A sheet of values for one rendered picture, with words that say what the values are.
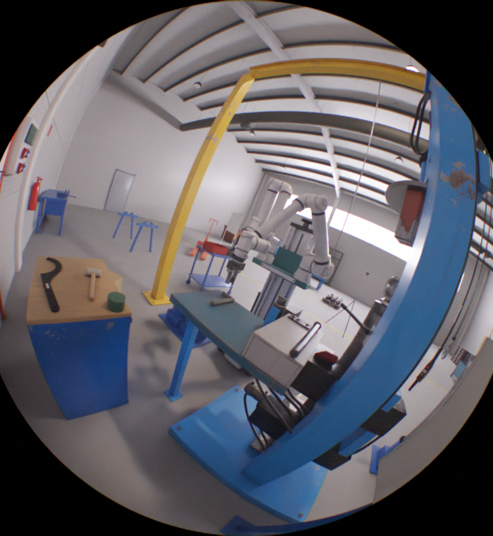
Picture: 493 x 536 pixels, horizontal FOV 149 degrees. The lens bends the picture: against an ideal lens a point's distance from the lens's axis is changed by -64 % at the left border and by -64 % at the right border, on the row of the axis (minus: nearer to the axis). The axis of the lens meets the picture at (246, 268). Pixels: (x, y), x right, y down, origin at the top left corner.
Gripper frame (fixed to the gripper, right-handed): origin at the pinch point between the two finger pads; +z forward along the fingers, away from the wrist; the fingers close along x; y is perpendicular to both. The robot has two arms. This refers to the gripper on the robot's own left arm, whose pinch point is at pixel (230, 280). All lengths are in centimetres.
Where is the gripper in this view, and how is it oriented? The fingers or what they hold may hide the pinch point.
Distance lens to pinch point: 123.6
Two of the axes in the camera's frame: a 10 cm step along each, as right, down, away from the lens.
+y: 7.6, 4.2, -5.0
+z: -3.7, 9.1, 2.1
